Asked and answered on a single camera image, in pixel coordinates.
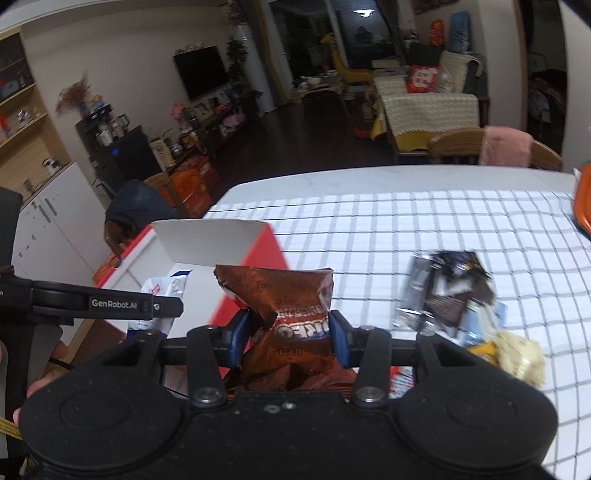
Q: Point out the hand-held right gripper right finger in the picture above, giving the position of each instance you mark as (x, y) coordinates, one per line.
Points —
(339, 341)

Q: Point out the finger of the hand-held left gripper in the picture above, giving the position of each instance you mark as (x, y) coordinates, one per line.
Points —
(120, 303)

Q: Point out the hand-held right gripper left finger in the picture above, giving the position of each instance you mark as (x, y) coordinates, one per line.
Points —
(240, 334)

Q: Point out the brown snack packet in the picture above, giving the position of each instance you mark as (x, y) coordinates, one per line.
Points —
(286, 295)

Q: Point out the cream snack packet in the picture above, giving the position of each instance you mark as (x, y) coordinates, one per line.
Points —
(517, 357)

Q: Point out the person's left hand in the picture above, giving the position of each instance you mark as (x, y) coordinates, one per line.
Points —
(44, 385)

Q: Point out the white cabinet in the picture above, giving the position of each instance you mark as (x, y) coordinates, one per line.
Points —
(55, 230)

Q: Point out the blue and white snack packet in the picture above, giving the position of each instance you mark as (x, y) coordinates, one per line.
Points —
(161, 284)

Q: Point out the red and white small packet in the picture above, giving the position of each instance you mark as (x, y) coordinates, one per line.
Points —
(401, 383)

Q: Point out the silver snack packet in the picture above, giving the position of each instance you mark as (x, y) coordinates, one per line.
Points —
(418, 281)

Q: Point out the brown triangular cake packet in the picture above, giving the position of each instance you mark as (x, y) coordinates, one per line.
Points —
(448, 307)

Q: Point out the checked white tablecloth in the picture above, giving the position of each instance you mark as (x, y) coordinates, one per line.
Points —
(369, 230)

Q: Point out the black cabinet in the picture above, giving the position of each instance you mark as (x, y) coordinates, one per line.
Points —
(129, 157)

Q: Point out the black snack packet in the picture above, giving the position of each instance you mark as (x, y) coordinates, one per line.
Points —
(457, 265)

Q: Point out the orange cartons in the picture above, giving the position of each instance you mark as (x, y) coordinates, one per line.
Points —
(194, 180)

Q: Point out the light blue snack packet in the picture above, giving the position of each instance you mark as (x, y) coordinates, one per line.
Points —
(487, 323)

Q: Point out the dried flower bunch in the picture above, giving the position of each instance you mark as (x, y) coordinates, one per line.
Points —
(74, 92)

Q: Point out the television stand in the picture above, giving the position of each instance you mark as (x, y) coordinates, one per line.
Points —
(217, 124)

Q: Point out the wooden chair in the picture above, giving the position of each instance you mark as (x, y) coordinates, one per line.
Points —
(455, 143)

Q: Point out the sofa with cream cover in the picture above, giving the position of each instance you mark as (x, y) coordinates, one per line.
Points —
(429, 110)

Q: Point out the low coffee table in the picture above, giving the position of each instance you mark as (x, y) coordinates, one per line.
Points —
(321, 90)

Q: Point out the pink cloth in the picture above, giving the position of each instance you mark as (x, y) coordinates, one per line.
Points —
(505, 145)

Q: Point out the white standing air conditioner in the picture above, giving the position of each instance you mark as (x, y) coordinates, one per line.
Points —
(256, 69)

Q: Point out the red cushion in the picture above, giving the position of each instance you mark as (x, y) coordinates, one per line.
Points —
(421, 79)

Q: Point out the orange tissue box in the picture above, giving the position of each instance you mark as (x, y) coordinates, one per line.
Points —
(585, 198)

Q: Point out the wooden wall shelf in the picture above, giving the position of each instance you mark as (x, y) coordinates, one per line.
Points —
(27, 152)

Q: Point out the wall television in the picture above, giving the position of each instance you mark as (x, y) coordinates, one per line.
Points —
(199, 73)

